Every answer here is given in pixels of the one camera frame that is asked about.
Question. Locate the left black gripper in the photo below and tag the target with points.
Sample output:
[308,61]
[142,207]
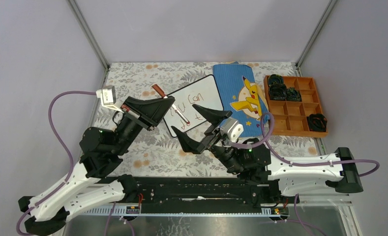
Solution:
[148,114]

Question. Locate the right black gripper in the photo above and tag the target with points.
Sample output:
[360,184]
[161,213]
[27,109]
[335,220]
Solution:
[191,145]

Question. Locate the small black-framed whiteboard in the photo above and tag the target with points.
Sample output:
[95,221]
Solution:
[202,92]

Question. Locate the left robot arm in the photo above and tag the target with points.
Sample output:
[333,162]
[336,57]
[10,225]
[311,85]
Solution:
[48,212]

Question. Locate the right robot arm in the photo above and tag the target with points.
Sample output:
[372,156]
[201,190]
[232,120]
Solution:
[255,162]

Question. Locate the floral patterned table mat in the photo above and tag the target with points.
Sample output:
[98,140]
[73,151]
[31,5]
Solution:
[155,153]

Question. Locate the blue Pikachu cloth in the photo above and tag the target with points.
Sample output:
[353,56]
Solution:
[241,94]

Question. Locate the rolled dark tie middle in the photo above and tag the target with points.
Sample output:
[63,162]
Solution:
[278,92]

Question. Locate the orange wooden compartment tray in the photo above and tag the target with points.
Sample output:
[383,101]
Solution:
[291,116]

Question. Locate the rolled dark tie top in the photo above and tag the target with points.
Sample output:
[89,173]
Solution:
[275,79]

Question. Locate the rolled dark tie small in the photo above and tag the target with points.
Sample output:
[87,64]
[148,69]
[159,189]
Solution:
[293,95]

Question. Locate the rolled dark tie lower right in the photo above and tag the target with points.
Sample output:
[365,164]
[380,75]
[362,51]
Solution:
[317,122]

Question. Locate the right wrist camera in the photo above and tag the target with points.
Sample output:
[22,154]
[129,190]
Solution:
[231,130]

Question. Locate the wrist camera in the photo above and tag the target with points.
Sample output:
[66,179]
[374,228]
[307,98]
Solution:
[108,99]
[231,130]

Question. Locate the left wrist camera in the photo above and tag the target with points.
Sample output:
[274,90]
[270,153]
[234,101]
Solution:
[108,99]

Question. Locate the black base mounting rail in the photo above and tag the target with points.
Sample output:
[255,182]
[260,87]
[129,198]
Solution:
[173,194]

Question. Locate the white slotted cable duct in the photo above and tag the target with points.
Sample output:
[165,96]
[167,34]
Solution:
[135,211]

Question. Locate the left aluminium frame post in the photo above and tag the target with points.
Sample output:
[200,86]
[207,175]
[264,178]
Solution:
[75,9]

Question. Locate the aluminium frame post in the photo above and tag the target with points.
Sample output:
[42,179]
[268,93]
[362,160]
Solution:
[75,9]
[317,30]

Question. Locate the right aluminium frame post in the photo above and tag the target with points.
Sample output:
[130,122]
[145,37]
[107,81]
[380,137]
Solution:
[317,30]

